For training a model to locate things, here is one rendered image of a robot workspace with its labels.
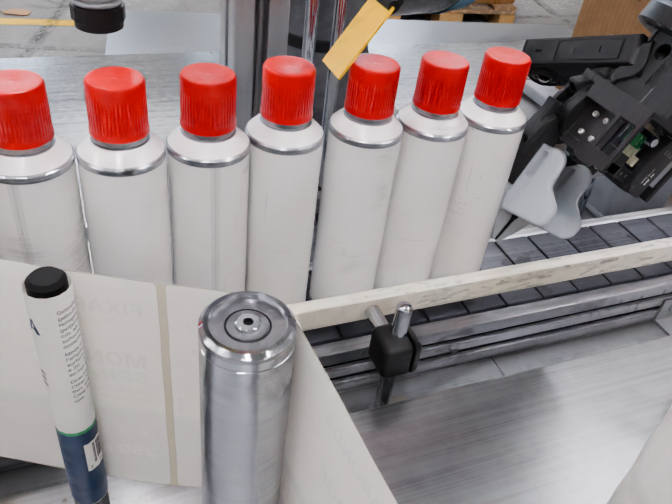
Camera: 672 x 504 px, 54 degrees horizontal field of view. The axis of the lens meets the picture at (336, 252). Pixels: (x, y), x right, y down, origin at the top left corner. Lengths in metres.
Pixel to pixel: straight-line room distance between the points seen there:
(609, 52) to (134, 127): 0.36
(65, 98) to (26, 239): 0.56
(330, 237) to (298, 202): 0.05
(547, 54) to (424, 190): 0.18
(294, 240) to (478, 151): 0.15
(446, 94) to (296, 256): 0.15
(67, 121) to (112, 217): 0.50
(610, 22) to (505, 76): 0.58
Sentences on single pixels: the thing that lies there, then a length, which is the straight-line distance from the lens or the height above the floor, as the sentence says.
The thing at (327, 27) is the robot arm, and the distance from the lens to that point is 0.77.
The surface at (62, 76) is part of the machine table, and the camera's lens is 1.03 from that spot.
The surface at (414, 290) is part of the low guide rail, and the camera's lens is 0.52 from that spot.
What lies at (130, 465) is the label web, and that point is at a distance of 0.38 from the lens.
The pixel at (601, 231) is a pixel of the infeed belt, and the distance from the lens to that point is 0.73.
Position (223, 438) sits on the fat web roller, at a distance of 0.28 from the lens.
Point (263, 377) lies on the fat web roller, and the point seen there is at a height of 1.06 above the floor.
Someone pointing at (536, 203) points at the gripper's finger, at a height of 0.98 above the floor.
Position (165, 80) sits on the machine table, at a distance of 1.01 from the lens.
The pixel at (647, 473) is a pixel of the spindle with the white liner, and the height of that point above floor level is 0.99.
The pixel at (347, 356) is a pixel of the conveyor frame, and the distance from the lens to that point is 0.52.
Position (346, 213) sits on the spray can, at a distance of 0.47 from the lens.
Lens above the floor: 1.25
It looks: 38 degrees down
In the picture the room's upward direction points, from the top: 8 degrees clockwise
